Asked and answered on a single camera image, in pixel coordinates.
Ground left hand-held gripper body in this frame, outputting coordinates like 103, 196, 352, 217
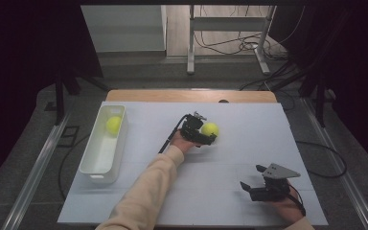
179, 111, 213, 147

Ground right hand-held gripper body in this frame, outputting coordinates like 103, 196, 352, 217
249, 163, 302, 202

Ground plain yellow tennis ball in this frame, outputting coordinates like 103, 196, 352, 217
105, 115, 123, 135

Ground white plastic bin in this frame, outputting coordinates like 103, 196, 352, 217
79, 104, 129, 185

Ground person's left hand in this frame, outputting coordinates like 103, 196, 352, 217
170, 129, 202, 153

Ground person's right hand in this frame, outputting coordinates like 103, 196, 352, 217
269, 180, 305, 224

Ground white table mat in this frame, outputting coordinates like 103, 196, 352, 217
57, 101, 329, 226

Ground wooden table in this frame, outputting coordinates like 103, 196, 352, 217
104, 89, 278, 104

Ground black tripod stand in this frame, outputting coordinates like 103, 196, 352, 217
300, 71, 337, 128
44, 71, 109, 127

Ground white metal stand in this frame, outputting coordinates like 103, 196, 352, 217
186, 4, 277, 76

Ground white cabinet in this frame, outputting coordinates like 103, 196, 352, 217
80, 4, 168, 54

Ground dark curtain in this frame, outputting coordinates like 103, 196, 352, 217
272, 0, 368, 178
0, 0, 104, 193

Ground right hand-held gripper black cable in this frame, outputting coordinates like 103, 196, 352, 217
287, 183, 307, 217

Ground metal floor rail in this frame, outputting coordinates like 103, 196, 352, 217
301, 97, 368, 230
1, 113, 71, 230

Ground black floor cable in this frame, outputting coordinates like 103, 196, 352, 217
57, 133, 90, 200
295, 140, 348, 179

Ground bundle of black floor cables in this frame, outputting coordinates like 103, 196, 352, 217
194, 4, 306, 61

